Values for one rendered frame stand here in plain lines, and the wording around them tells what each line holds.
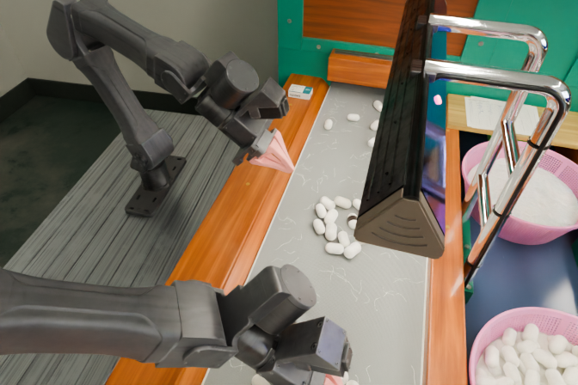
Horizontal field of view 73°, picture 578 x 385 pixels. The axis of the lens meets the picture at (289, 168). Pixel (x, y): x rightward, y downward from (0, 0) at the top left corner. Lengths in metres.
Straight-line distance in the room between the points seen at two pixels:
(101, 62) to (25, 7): 1.84
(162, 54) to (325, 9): 0.55
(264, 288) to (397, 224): 0.17
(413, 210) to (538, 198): 0.66
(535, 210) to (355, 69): 0.53
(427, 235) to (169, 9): 1.95
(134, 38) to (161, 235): 0.41
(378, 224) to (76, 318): 0.27
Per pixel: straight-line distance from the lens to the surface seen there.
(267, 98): 0.62
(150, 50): 0.70
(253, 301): 0.46
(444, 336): 0.67
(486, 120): 1.09
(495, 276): 0.89
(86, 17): 0.78
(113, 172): 1.08
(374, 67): 1.08
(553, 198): 1.02
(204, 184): 0.98
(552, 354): 0.78
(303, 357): 0.47
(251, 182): 0.83
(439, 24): 0.65
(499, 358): 0.74
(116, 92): 0.86
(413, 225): 0.35
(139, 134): 0.87
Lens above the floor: 1.34
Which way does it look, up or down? 42 degrees down
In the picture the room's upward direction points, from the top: straight up
